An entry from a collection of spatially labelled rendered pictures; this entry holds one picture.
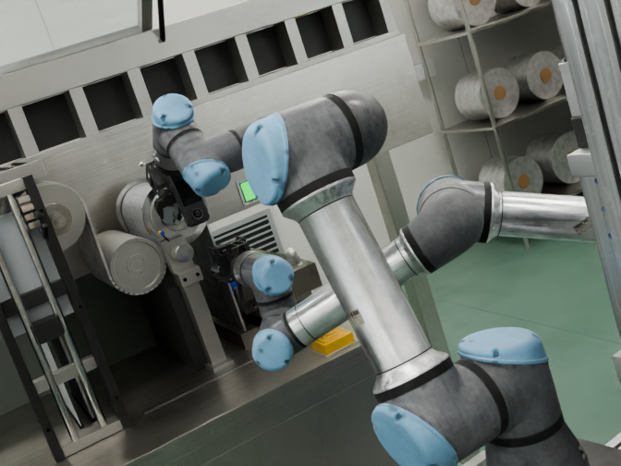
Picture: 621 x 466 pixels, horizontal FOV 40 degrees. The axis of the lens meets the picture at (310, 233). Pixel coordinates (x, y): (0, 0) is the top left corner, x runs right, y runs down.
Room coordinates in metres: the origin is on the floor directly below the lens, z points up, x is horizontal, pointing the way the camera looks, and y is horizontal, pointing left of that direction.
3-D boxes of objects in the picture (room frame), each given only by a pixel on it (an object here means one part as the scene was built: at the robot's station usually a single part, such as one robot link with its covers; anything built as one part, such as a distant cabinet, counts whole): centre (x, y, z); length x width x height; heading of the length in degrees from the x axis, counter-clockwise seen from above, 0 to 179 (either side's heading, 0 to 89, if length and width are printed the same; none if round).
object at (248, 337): (2.01, 0.26, 0.92); 0.28 x 0.04 x 0.04; 23
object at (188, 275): (1.82, 0.28, 1.05); 0.06 x 0.05 x 0.31; 23
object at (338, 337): (1.72, 0.03, 0.91); 0.07 x 0.07 x 0.02; 23
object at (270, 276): (1.65, 0.11, 1.11); 0.11 x 0.08 x 0.09; 23
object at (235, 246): (1.79, 0.17, 1.12); 0.12 x 0.08 x 0.09; 23
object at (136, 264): (1.94, 0.42, 1.17); 0.26 x 0.12 x 0.12; 23
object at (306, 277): (2.09, 0.16, 1.00); 0.40 x 0.16 x 0.06; 23
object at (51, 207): (1.75, 0.49, 1.33); 0.06 x 0.06 x 0.06; 23
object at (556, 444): (1.14, -0.21, 0.87); 0.15 x 0.15 x 0.10
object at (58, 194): (1.89, 0.55, 1.33); 0.25 x 0.14 x 0.14; 23
